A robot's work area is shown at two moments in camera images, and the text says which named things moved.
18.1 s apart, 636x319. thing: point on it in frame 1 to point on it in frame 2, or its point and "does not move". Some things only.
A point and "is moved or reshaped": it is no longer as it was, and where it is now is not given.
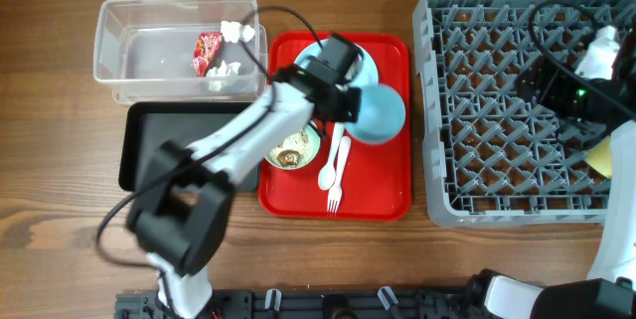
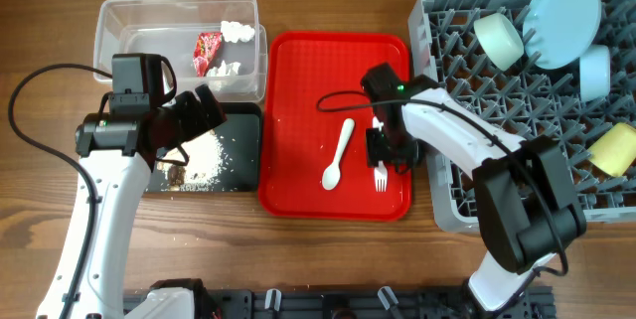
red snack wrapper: x=206 y=51 does not move
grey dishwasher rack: x=492 y=158 does not move
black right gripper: x=539 y=89 to x=378 y=154
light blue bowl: x=382 y=114 is moved or reshaped
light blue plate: x=366 y=75 to x=560 y=20
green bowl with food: x=299 y=149 to x=500 y=40
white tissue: x=234 y=32 does not move
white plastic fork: x=335 y=195 to x=380 y=172
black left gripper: x=352 y=110 to x=199 y=122
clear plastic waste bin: x=198 y=49 does not move
